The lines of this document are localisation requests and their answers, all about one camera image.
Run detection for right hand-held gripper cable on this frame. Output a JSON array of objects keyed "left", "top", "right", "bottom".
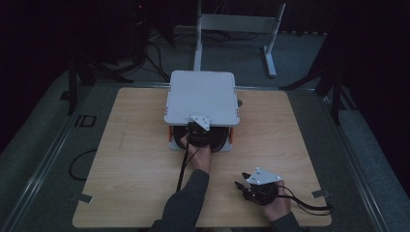
[{"left": 278, "top": 185, "right": 335, "bottom": 217}]

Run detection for person's left hand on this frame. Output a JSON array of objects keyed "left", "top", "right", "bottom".
[{"left": 179, "top": 134, "right": 213, "bottom": 175}]

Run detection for dark computer tower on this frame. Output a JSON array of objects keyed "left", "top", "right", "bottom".
[{"left": 128, "top": 0, "right": 153, "bottom": 64}]

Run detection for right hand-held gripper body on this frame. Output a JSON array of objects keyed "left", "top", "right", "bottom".
[{"left": 241, "top": 166, "right": 282, "bottom": 207}]

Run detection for white metal stand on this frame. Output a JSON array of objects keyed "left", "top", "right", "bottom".
[{"left": 192, "top": 0, "right": 287, "bottom": 79}]

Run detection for hand-held gripper cable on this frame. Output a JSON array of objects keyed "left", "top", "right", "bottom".
[
  {"left": 175, "top": 143, "right": 201, "bottom": 193},
  {"left": 278, "top": 185, "right": 335, "bottom": 217}
]

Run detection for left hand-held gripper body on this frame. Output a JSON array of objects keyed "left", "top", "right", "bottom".
[{"left": 187, "top": 114, "right": 212, "bottom": 148}]

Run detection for black tripod stand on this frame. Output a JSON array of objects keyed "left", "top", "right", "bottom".
[
  {"left": 278, "top": 57, "right": 360, "bottom": 127},
  {"left": 66, "top": 52, "right": 133, "bottom": 117}
]

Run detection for white two-tier shoe rack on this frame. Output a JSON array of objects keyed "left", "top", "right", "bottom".
[{"left": 163, "top": 71, "right": 242, "bottom": 154}]

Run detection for black floor cables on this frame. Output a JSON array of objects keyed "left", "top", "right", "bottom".
[{"left": 144, "top": 41, "right": 172, "bottom": 82}]

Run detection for left hand-held gripper cable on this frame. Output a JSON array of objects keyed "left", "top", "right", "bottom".
[{"left": 175, "top": 143, "right": 201, "bottom": 193}]

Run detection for grey tape piece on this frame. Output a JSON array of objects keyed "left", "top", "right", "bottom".
[
  {"left": 311, "top": 188, "right": 332, "bottom": 199},
  {"left": 76, "top": 192, "right": 95, "bottom": 205}
]

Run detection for person's right hand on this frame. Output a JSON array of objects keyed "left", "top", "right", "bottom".
[{"left": 260, "top": 180, "right": 293, "bottom": 223}]

